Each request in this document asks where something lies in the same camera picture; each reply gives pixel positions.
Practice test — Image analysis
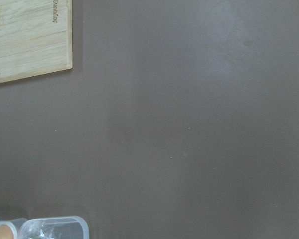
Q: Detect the clear plastic egg box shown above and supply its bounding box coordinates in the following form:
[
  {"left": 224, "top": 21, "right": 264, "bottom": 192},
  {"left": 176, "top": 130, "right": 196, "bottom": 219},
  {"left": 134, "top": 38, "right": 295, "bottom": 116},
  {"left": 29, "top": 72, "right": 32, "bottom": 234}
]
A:
[{"left": 0, "top": 216, "right": 89, "bottom": 239}]

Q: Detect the wooden cutting board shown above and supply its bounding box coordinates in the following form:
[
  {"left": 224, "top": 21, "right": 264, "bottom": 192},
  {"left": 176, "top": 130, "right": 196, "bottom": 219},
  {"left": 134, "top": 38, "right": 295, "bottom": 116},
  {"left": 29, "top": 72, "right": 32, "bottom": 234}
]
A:
[{"left": 0, "top": 0, "right": 73, "bottom": 83}]

